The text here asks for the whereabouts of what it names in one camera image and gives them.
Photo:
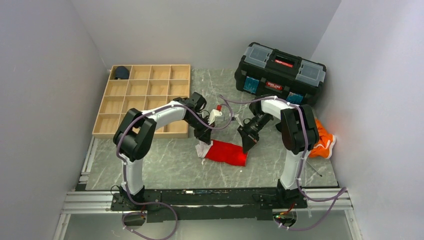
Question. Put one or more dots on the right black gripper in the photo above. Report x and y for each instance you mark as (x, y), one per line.
(249, 139)

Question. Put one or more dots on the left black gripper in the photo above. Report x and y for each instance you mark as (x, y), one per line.
(204, 134)

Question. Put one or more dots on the red white underwear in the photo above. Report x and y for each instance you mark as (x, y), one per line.
(222, 152)

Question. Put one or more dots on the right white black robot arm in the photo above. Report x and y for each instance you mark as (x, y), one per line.
(299, 134)

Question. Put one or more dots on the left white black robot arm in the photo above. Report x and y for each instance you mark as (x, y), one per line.
(135, 134)

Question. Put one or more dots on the black toolbox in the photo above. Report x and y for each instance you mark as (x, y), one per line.
(268, 71)

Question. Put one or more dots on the orange garment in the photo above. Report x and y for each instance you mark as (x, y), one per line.
(324, 147)

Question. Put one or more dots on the yellow black screwdriver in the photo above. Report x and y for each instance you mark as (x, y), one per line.
(314, 169)

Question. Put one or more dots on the wooden compartment tray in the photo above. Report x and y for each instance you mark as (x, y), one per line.
(149, 86)

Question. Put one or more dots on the dark blue rolled garment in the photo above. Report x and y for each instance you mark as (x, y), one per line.
(121, 73)

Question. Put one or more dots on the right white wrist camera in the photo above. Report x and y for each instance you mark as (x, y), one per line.
(236, 118)

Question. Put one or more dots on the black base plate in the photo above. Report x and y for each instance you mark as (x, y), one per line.
(260, 203)

